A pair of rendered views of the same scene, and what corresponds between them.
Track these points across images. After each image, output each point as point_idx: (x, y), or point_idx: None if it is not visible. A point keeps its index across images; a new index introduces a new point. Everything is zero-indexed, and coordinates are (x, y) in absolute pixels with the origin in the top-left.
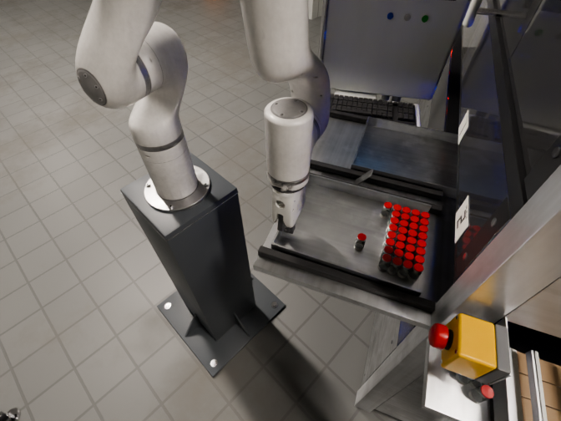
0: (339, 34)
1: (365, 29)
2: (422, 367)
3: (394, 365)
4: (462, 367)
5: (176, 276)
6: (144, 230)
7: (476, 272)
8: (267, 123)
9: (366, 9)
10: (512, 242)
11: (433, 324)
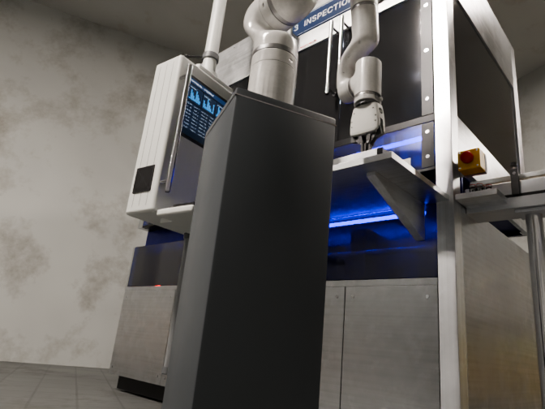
0: (175, 164)
1: (192, 167)
2: (461, 252)
3: (453, 274)
4: (482, 160)
5: (284, 254)
6: (233, 170)
7: (443, 143)
8: (373, 58)
9: (192, 152)
10: (445, 117)
11: (461, 155)
